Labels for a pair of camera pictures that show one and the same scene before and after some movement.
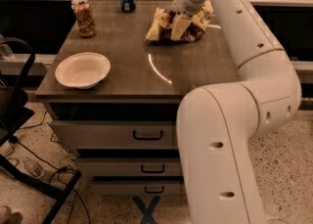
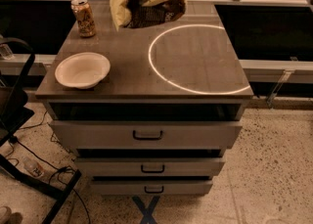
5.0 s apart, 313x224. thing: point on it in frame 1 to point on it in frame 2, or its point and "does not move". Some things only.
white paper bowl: [82, 70] does not move
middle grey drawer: [128, 166] does not move
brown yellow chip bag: [159, 28] to [150, 1]
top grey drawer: [119, 134] does not move
